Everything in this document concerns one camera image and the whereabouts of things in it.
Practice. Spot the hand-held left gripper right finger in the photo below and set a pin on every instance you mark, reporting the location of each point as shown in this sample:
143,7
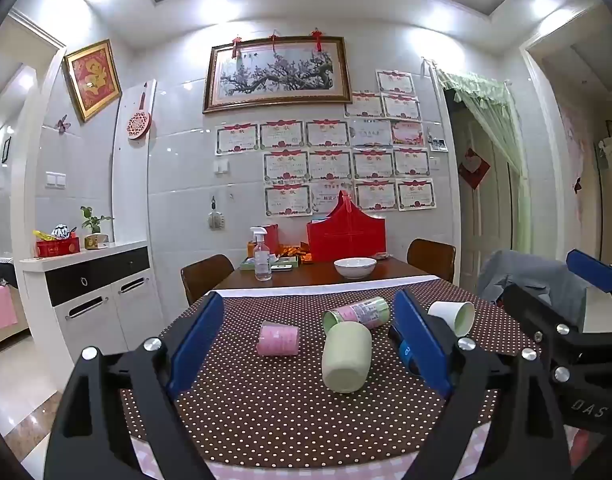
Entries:
424,345

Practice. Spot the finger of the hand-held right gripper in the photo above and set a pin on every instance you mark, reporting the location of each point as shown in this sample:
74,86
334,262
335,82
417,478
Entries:
591,266
535,310

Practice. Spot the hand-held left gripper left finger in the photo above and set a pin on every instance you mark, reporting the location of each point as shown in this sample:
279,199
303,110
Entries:
198,342

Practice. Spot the white paper cup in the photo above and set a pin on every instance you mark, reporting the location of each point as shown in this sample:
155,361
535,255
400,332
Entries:
453,316

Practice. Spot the green pink patterned cup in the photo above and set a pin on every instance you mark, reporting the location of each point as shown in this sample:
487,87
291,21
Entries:
361,312

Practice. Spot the light green cup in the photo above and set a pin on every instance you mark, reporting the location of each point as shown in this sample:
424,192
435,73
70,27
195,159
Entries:
345,365

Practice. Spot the grey jacket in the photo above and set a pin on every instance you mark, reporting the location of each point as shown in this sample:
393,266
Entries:
530,272

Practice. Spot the brown chair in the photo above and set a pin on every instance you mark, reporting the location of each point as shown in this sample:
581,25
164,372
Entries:
205,277
433,257

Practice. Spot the white door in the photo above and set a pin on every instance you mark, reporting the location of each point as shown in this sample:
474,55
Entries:
485,220

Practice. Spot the white bowl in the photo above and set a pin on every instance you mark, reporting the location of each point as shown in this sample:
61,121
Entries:
355,266

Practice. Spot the clear spray bottle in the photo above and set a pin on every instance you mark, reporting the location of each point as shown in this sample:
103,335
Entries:
262,257

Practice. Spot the brown polka dot tablecloth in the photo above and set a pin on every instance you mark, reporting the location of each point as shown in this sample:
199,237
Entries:
281,410

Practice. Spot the white sideboard cabinet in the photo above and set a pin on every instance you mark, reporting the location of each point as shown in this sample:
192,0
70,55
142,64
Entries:
96,290

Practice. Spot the white cloth strip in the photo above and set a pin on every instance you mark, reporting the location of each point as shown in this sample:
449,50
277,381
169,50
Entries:
326,281

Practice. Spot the green flat box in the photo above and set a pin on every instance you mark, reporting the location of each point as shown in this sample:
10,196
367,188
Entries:
286,263

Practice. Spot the red gift box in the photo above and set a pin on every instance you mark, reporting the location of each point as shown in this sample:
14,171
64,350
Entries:
271,240

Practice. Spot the orange snack packets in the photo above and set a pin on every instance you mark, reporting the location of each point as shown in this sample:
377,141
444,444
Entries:
293,251

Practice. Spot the red basket bag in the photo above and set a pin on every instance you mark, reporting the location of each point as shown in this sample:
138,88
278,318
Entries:
347,237

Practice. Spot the red diamond door decoration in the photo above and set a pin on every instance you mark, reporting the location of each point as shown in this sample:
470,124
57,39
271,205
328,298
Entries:
473,168

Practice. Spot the potted green plant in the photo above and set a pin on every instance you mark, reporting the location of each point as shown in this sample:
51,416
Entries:
96,227

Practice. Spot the red box with gold print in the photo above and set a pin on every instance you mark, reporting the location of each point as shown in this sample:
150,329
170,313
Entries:
58,247

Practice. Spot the black white patterned bundle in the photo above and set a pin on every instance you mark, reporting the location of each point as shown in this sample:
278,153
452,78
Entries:
61,232

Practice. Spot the green lace door curtain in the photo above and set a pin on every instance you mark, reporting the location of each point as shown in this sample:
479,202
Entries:
490,105

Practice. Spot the pink cloth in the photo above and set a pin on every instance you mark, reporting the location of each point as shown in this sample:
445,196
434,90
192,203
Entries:
3,307

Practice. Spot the round red hanging ornament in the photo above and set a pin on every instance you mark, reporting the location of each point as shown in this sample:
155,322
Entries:
139,122

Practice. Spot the framed plum blossom painting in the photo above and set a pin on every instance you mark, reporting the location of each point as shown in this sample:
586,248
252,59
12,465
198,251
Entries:
278,74

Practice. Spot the red gold framed picture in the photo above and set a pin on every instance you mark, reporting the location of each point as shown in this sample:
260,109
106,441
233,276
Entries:
92,80

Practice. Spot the red knot ornament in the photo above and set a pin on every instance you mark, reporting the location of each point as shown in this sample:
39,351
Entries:
316,39
275,41
236,45

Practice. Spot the small wall photo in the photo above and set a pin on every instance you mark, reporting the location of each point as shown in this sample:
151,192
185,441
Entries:
438,144

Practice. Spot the group of wall certificates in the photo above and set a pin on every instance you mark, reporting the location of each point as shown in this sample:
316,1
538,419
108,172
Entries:
331,162

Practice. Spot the white double light switch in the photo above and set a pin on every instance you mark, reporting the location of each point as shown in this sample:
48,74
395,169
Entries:
56,180

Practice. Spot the butterfly wall sticker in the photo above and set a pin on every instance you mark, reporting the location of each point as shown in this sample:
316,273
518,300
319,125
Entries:
62,124

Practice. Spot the dark wall picture frame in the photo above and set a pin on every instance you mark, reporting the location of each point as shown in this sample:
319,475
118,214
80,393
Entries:
6,149

